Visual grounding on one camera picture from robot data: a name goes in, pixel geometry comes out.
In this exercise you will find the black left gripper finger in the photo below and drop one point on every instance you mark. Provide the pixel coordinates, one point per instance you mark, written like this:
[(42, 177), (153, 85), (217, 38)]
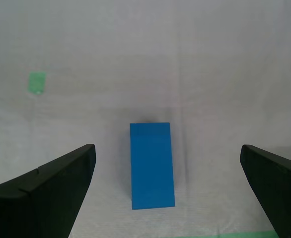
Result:
[(284, 193), (41, 198)]

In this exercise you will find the small green tape piece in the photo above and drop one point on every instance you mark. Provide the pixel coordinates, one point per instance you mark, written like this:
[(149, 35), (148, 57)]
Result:
[(37, 83)]

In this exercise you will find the long green tape strip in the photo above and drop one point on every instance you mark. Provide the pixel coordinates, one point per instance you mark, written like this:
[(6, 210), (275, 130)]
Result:
[(247, 235)]

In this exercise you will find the blue rectangular block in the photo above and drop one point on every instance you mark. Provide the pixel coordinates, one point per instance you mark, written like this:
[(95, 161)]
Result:
[(151, 168)]

